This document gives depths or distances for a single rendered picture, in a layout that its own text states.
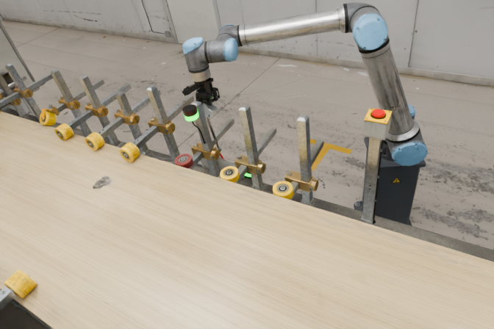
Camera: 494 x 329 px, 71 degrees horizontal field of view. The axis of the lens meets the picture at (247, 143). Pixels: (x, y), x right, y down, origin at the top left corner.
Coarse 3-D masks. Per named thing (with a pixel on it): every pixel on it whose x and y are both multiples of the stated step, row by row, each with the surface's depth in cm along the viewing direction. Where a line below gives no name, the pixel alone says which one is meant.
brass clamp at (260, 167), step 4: (244, 156) 160; (236, 160) 159; (240, 160) 159; (244, 160) 158; (260, 160) 157; (236, 164) 160; (240, 164) 158; (244, 164) 157; (248, 164) 156; (252, 164) 155; (256, 164) 155; (260, 164) 154; (264, 164) 156; (248, 168) 157; (252, 168) 156; (256, 168) 154; (260, 168) 154; (264, 168) 156; (248, 172) 159; (252, 172) 157; (256, 172) 156; (260, 172) 154
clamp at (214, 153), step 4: (200, 144) 171; (192, 148) 170; (196, 148) 169; (200, 148) 169; (212, 148) 167; (204, 152) 167; (208, 152) 165; (212, 152) 165; (216, 152) 166; (204, 156) 169; (208, 156) 167; (212, 156) 165; (216, 156) 167
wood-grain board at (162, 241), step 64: (0, 128) 209; (0, 192) 160; (64, 192) 153; (128, 192) 147; (192, 192) 141; (256, 192) 136; (0, 256) 130; (64, 256) 125; (128, 256) 121; (192, 256) 117; (256, 256) 114; (320, 256) 110; (384, 256) 107; (448, 256) 104; (64, 320) 106; (128, 320) 103; (192, 320) 100; (256, 320) 98; (320, 320) 95; (384, 320) 93; (448, 320) 90
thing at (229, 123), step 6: (228, 120) 186; (234, 120) 188; (222, 126) 182; (228, 126) 184; (216, 132) 179; (222, 132) 180; (216, 138) 176; (192, 156) 166; (198, 156) 166; (192, 168) 163
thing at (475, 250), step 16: (16, 112) 267; (112, 144) 210; (272, 192) 162; (320, 208) 151; (336, 208) 150; (384, 224) 140; (400, 224) 138; (432, 240) 131; (448, 240) 130; (480, 256) 123
